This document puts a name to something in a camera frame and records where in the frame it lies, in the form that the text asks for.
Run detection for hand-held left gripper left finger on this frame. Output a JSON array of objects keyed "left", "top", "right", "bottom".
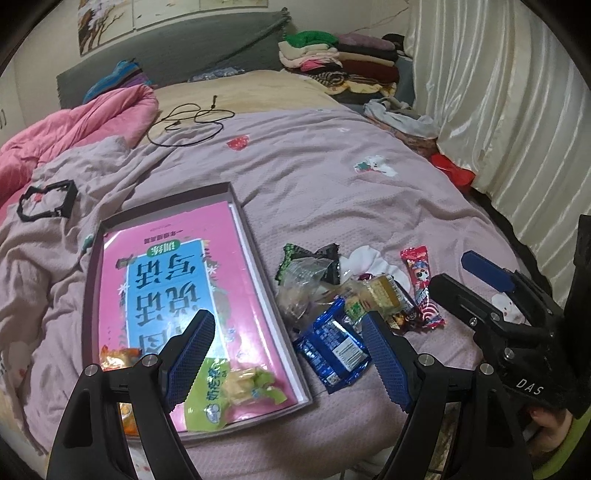
[{"left": 46, "top": 309, "right": 218, "bottom": 480}]

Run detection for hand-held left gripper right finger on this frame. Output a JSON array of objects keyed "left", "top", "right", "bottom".
[{"left": 361, "top": 311, "right": 529, "bottom": 480}]

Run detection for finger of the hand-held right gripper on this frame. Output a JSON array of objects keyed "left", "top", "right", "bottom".
[
  {"left": 429, "top": 273, "right": 509, "bottom": 343},
  {"left": 461, "top": 250, "right": 565, "bottom": 325}
]

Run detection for red candy packet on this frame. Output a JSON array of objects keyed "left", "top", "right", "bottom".
[{"left": 400, "top": 247, "right": 446, "bottom": 330}]

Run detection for brown chocolate bar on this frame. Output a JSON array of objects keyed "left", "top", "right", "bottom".
[{"left": 388, "top": 308, "right": 426, "bottom": 334}]

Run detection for blue snack packet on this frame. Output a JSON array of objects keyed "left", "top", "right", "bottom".
[{"left": 294, "top": 298, "right": 372, "bottom": 394}]

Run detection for green yellow snack packet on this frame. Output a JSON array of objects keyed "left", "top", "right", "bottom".
[{"left": 221, "top": 364, "right": 289, "bottom": 407}]

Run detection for purple yellow snack packet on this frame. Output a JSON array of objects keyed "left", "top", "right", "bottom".
[{"left": 339, "top": 272, "right": 414, "bottom": 319}]

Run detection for orange snack packet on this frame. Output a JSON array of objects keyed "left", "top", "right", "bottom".
[{"left": 99, "top": 345, "right": 141, "bottom": 372}]

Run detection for clear pastry packet green label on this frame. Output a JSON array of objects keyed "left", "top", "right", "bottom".
[{"left": 279, "top": 257, "right": 368, "bottom": 330}]

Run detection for black snack packet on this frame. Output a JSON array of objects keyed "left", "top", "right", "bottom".
[{"left": 276, "top": 243, "right": 341, "bottom": 284}]

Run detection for grey cardboard box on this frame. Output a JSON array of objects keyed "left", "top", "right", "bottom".
[{"left": 82, "top": 181, "right": 313, "bottom": 446}]

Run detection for person's right hand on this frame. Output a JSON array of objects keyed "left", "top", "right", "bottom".
[{"left": 530, "top": 407, "right": 576, "bottom": 457}]

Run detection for pink book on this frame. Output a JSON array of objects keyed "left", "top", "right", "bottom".
[{"left": 99, "top": 205, "right": 301, "bottom": 432}]

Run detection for red bag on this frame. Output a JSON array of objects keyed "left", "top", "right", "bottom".
[{"left": 431, "top": 154, "right": 476, "bottom": 188}]

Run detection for white grey garment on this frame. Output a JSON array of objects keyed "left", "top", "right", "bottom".
[{"left": 364, "top": 96, "right": 439, "bottom": 138}]

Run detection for purple printed blanket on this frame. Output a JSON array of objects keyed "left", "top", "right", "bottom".
[{"left": 0, "top": 108, "right": 541, "bottom": 480}]

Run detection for white satin curtain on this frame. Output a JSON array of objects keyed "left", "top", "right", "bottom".
[{"left": 406, "top": 0, "right": 591, "bottom": 296}]

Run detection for stack of folded clothes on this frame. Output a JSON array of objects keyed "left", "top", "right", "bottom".
[{"left": 278, "top": 31, "right": 407, "bottom": 95}]

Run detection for pink quilt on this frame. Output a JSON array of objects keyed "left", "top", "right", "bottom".
[{"left": 0, "top": 84, "right": 158, "bottom": 206}]

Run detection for beige blanket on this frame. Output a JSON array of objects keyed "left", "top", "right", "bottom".
[{"left": 154, "top": 70, "right": 352, "bottom": 121}]

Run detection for floral cloth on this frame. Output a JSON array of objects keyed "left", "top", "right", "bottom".
[{"left": 189, "top": 67, "right": 245, "bottom": 82}]

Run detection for blue garment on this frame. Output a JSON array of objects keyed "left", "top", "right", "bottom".
[{"left": 83, "top": 60, "right": 148, "bottom": 103}]

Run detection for grey headboard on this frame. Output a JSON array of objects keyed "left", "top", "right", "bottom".
[{"left": 56, "top": 10, "right": 291, "bottom": 109}]

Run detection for black plastic frame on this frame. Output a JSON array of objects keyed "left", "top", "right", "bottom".
[{"left": 17, "top": 180, "right": 78, "bottom": 223}]

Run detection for black cable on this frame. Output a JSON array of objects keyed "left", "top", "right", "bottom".
[{"left": 148, "top": 95, "right": 236, "bottom": 147}]

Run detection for wall poster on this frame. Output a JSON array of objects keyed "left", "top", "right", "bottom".
[{"left": 76, "top": 0, "right": 269, "bottom": 56}]

